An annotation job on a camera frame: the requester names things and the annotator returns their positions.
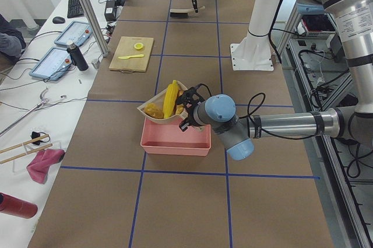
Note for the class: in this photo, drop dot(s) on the tan toy ginger root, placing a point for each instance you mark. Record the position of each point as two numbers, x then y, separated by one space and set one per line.
179 107

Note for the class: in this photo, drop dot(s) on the beige brush black bristles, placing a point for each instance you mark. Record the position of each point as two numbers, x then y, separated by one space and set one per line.
185 13

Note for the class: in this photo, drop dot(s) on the beige plastic dustpan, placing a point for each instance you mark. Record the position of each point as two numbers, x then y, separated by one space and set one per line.
162 108

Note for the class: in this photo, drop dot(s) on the yellow toy corn cob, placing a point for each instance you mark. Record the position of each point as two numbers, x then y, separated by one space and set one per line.
170 98

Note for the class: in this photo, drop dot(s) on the brown toy potato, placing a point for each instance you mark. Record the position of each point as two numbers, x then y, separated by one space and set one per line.
152 110

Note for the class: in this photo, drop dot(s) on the pink plastic bin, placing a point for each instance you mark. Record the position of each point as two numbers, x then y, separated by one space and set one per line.
168 139

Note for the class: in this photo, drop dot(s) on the yellow lemon slices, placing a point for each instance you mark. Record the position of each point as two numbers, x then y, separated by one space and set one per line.
138 46

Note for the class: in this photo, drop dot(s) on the yellow plastic knife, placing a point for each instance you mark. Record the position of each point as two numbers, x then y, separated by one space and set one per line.
131 56

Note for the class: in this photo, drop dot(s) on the bamboo cutting board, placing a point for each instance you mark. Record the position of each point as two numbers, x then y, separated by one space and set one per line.
125 47

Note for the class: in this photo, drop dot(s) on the small metal cup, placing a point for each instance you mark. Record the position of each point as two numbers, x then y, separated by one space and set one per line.
96 63

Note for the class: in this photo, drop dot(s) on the black keyboard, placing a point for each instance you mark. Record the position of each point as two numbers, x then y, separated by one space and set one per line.
75 9

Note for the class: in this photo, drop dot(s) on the blue teach pendant far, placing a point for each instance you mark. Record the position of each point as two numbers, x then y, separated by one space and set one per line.
76 31

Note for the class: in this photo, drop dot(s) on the blue teach pendant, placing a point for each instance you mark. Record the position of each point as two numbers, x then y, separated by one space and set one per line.
53 65
76 31

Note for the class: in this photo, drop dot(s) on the black water bottle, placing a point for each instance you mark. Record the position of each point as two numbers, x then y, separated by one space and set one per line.
76 55

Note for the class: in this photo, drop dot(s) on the black computer mouse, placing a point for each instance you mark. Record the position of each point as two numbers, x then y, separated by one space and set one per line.
58 20

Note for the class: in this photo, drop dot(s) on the blue teach pendant near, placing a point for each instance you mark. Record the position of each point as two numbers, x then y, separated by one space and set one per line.
53 65

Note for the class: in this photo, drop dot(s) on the pink cloth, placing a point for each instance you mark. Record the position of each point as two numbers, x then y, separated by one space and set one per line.
38 168

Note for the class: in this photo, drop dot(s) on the red water bottle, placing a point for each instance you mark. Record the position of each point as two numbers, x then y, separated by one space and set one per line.
14 206

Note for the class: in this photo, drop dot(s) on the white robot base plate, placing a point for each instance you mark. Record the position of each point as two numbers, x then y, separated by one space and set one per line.
252 61

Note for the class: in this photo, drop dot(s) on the white camera pillar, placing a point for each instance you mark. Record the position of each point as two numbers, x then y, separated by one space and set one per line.
266 0

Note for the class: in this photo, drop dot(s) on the aluminium frame post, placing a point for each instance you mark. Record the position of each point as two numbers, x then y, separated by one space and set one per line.
96 29

